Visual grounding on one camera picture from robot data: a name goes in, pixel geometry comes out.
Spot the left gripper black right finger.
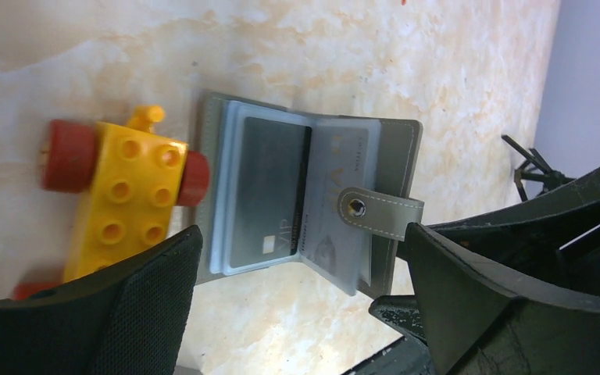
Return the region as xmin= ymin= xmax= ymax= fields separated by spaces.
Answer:
xmin=406 ymin=223 xmax=600 ymax=374

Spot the grey card holder wallet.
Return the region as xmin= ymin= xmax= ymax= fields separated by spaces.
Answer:
xmin=187 ymin=91 xmax=423 ymax=298

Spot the black clamp bracket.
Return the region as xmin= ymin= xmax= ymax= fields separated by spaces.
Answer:
xmin=501 ymin=134 xmax=574 ymax=202

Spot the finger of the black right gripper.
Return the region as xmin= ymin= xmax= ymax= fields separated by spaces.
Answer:
xmin=345 ymin=295 xmax=435 ymax=375
xmin=427 ymin=167 xmax=600 ymax=296

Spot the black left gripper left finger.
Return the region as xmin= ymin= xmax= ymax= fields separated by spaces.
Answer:
xmin=0 ymin=226 xmax=203 ymax=374

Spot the black VIP credit card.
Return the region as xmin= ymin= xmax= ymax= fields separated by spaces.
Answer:
xmin=226 ymin=116 xmax=312 ymax=272

